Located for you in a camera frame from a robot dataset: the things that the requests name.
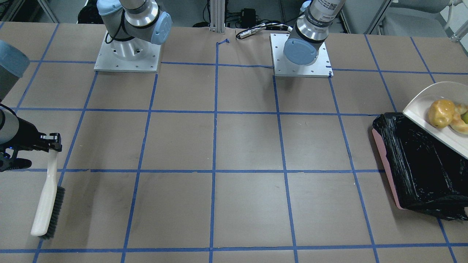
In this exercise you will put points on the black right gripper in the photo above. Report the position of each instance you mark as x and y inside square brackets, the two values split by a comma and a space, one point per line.
[26, 137]

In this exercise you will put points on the white hand brush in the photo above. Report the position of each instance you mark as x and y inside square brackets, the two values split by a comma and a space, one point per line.
[50, 202]

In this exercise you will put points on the white plastic dustpan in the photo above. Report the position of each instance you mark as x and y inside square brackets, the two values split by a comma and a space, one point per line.
[417, 111]

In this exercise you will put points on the yellow toy potato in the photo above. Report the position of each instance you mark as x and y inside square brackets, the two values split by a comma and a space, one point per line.
[440, 113]

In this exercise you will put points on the yellow green sponge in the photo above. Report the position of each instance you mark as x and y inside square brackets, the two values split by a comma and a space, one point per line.
[464, 117]

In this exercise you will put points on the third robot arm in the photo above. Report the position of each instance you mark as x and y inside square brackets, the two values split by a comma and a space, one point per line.
[129, 19]

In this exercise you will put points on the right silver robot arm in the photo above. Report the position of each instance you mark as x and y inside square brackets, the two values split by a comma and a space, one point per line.
[13, 64]

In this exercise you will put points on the black lined trash bin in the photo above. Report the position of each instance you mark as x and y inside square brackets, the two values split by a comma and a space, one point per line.
[429, 177]

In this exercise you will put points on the metal cable connector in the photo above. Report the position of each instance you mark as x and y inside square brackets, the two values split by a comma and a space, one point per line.
[251, 31]

